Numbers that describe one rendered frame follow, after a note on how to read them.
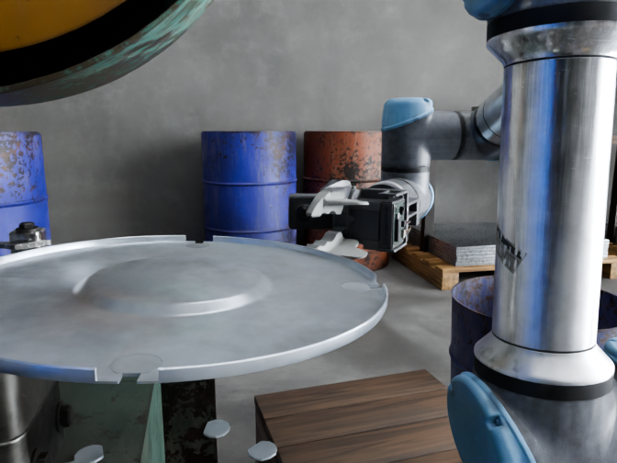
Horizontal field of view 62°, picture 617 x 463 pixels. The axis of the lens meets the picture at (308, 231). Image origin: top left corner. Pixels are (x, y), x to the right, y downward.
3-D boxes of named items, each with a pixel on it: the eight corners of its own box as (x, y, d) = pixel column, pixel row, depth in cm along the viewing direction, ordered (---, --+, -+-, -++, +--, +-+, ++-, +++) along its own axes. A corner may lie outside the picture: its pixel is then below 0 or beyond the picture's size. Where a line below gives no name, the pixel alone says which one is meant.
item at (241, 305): (455, 384, 23) (457, 367, 23) (-252, 389, 20) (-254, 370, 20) (346, 246, 52) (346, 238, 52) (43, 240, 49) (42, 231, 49)
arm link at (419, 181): (391, 167, 87) (389, 218, 89) (369, 172, 78) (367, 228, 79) (438, 169, 84) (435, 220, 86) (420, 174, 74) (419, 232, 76)
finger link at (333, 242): (350, 255, 53) (378, 227, 61) (298, 249, 56) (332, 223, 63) (351, 283, 54) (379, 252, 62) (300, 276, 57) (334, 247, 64)
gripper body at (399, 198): (394, 192, 59) (420, 183, 70) (326, 188, 63) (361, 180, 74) (392, 256, 61) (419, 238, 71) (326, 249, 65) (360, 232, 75)
